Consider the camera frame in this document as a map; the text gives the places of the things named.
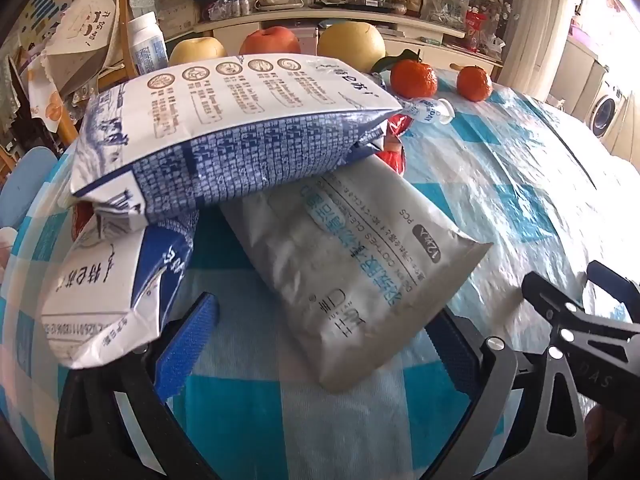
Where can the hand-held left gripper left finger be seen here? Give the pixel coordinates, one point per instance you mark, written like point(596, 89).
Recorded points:
point(186, 350)

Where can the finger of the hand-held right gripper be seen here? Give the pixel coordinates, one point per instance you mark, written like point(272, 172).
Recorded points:
point(612, 282)
point(565, 320)

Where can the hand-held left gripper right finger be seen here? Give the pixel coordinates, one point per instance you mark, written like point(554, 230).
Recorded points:
point(450, 355)

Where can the crushed blue white milk carton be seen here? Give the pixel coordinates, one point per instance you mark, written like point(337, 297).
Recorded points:
point(110, 290)

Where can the grey wipes packet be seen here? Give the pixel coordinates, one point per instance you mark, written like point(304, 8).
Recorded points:
point(360, 270)

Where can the blue white snack bag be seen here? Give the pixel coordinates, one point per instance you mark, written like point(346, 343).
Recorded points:
point(225, 125)

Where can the small white blue-print pouch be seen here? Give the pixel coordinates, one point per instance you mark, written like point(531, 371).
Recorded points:
point(425, 109)

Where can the blue white checkered tablecloth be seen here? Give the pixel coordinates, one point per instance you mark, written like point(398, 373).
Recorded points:
point(500, 170)

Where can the white washing machine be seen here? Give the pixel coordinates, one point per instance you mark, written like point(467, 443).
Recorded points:
point(606, 110)

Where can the tangerine with green leaf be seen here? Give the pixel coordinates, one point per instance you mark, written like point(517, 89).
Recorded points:
point(412, 79)

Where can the red plastic bag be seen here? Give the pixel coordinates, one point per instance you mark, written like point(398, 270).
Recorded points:
point(476, 27)

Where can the white cloth orange print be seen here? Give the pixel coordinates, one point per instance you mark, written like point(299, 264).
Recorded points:
point(47, 90)

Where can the pale yellow pear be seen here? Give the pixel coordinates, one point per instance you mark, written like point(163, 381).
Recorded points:
point(197, 51)

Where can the white blue-label bottle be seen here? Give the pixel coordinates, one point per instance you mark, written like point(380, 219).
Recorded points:
point(147, 45)

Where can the wooden chair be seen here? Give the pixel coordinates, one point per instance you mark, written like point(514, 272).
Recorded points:
point(125, 45)

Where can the red apple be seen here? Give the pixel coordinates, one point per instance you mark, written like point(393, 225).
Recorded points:
point(270, 41)

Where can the large golden pear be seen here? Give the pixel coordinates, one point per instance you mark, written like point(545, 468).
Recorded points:
point(350, 45)

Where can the clear plastic bag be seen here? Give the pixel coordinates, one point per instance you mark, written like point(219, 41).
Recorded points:
point(445, 2)

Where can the cream tv cabinet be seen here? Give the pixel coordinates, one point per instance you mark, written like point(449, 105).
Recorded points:
point(350, 14)

